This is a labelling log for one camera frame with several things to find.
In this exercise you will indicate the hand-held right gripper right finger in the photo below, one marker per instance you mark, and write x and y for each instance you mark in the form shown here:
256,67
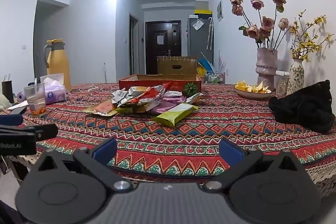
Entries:
231,151

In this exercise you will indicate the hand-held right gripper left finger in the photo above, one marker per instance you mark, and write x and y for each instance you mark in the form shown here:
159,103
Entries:
105,151

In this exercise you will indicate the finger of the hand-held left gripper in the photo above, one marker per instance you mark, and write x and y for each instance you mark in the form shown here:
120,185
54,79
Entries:
10,119
46,132

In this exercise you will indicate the pile of snack packets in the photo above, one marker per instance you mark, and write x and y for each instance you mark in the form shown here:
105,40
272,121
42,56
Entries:
141,100

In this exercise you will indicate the green snack packet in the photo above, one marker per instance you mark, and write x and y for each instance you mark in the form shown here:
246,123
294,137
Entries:
174,113

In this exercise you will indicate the red cardboard box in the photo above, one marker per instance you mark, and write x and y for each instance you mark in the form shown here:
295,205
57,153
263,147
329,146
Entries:
136,83

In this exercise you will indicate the white paper sheet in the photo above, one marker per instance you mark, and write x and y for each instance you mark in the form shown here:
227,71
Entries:
18,104

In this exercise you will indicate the purple roll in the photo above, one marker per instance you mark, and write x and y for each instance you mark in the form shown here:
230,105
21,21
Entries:
21,97

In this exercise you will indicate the black paper bag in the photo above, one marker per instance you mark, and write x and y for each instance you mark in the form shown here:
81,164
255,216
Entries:
7,90

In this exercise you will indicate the glass cup with tea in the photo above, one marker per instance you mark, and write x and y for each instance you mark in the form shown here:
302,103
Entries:
35,99

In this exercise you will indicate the purple tissue pack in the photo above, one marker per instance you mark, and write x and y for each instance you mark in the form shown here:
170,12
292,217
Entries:
56,95

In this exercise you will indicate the red patterned tablecloth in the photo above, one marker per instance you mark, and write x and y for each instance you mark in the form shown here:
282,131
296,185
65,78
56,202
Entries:
183,140

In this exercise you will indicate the beige plate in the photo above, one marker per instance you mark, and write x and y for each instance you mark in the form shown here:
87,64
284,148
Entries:
252,96

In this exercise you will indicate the orange peels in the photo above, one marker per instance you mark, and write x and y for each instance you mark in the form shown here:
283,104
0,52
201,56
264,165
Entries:
248,87

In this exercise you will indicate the yellow thermos jug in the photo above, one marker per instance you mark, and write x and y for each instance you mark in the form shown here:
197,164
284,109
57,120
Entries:
59,61

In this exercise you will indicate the glass jar with white lid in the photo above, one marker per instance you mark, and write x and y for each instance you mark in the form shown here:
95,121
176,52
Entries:
281,85

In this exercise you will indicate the black cloth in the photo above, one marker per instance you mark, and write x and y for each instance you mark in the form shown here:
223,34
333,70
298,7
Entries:
304,108

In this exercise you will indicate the blue board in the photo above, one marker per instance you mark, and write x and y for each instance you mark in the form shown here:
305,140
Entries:
207,62

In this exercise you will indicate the pink textured vase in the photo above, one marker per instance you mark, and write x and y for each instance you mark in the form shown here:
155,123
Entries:
266,66

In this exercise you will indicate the floral ceramic vase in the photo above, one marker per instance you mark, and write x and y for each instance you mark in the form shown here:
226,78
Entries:
295,77

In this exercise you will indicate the dark entrance door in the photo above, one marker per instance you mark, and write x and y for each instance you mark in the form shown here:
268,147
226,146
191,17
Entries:
152,50

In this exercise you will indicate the grey refrigerator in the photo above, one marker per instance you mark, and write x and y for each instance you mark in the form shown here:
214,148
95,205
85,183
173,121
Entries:
194,41

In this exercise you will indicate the folded umbrella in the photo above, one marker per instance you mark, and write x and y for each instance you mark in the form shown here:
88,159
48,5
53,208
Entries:
209,35

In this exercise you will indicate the yellow flower branches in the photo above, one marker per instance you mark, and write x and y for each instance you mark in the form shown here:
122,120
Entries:
299,53

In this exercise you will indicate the white paper on door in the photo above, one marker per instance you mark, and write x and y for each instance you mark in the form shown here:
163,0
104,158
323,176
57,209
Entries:
160,39

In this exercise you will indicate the clear plastic bag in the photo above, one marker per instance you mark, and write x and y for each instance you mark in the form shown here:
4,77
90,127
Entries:
198,24

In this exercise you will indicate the dried pink roses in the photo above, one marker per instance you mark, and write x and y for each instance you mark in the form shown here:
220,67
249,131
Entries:
267,22

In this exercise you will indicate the yellow box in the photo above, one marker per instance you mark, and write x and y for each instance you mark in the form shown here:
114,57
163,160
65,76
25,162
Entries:
202,12

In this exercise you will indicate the side door frame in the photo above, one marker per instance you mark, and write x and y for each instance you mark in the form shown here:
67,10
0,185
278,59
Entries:
134,43

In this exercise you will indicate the wall panel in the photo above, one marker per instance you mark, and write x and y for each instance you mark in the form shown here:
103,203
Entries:
220,11

